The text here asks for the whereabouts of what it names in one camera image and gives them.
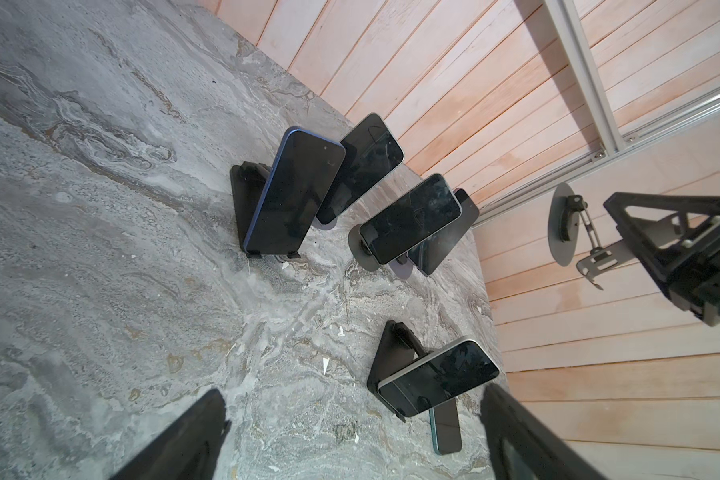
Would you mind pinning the teal smartphone on round stand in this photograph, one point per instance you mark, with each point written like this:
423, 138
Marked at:
411, 219

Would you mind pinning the black folding phone stand left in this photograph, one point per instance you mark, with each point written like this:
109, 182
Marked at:
249, 198

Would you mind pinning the blue-edged smartphone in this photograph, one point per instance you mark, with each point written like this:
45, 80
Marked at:
302, 172

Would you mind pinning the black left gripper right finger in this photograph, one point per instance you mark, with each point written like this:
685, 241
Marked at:
522, 447

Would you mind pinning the green-edged smartphone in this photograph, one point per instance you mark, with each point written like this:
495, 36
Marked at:
445, 428

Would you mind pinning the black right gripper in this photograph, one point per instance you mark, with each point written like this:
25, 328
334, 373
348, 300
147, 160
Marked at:
677, 240

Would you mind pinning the purple smartphone on round stand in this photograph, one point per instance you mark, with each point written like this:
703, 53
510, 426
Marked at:
430, 253

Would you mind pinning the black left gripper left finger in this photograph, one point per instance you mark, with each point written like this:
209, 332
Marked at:
188, 449

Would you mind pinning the grey round empty phone stand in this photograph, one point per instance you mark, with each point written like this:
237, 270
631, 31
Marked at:
568, 213

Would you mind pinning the black folding phone stand front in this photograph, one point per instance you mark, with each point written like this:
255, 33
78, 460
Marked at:
398, 348

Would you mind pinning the silver-edged smartphone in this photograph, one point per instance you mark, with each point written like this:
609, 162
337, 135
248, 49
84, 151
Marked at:
438, 377

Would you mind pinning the green smartphone on round stand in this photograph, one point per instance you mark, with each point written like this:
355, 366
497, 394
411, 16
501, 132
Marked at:
371, 152

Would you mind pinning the black folding phone stand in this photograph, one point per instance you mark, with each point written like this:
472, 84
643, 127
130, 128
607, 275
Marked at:
398, 348
249, 198

